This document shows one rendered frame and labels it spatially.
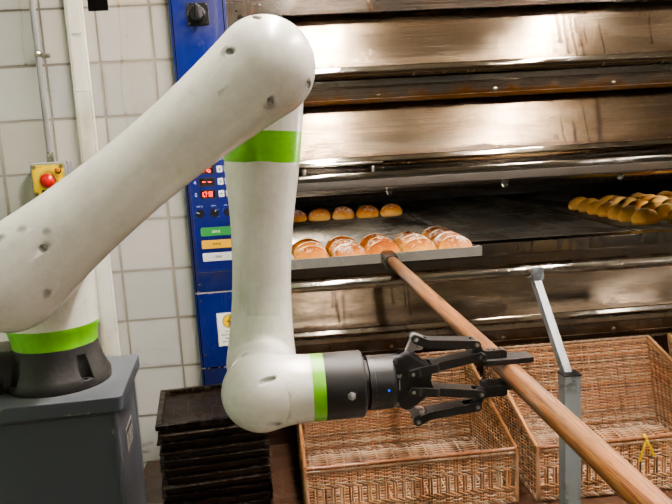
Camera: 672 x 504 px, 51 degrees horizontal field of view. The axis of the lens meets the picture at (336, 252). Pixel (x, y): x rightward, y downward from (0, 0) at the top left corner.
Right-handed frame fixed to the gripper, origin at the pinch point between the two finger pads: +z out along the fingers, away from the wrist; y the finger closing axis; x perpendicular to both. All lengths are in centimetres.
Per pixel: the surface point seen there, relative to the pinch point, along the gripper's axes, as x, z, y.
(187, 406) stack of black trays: -97, -57, 37
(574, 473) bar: -59, 38, 48
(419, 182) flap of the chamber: -105, 12, -20
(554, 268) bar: -82, 42, 3
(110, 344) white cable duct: -121, -81, 25
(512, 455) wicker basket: -71, 26, 48
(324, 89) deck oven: -121, -12, -48
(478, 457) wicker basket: -71, 18, 48
